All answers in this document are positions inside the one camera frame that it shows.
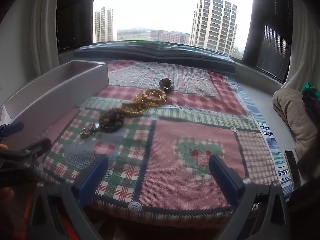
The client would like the white cardboard box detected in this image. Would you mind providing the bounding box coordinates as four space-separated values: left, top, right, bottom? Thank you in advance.
3 59 110 153

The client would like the patchwork checked blanket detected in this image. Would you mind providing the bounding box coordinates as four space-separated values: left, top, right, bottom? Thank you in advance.
37 60 294 228

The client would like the gold chain ornament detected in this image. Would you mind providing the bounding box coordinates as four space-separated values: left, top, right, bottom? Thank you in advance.
80 126 94 138

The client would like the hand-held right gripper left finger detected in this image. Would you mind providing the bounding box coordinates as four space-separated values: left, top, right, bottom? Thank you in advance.
26 154 109 240

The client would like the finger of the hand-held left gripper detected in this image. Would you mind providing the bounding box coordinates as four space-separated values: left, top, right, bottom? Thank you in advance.
0 120 25 140
0 137 52 167

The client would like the beige folded cloth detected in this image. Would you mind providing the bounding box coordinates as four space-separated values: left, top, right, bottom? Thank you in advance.
272 88 320 160

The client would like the dark window frame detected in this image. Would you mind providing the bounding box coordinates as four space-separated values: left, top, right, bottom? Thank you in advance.
57 0 294 83

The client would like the dark bead bracelet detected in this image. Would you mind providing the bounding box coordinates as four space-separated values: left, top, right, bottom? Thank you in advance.
99 107 125 133

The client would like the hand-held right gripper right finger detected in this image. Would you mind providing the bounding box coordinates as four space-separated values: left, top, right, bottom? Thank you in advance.
208 154 292 240

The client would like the light wooden bead necklace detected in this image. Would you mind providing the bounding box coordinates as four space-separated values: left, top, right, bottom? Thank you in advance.
134 88 167 108

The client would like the green and purple cloth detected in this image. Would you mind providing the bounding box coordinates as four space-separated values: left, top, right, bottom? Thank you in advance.
301 81 320 115

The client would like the dark green window cushion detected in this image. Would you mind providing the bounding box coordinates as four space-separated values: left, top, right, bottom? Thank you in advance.
74 41 237 73

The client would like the golden bead bracelet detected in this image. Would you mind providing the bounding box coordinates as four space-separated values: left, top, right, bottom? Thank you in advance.
121 102 145 117

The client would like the white curtain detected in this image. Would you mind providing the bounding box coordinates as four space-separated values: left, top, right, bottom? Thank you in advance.
285 0 320 90
31 0 63 80

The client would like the black flat device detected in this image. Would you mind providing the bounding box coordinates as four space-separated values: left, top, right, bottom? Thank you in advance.
284 150 302 189

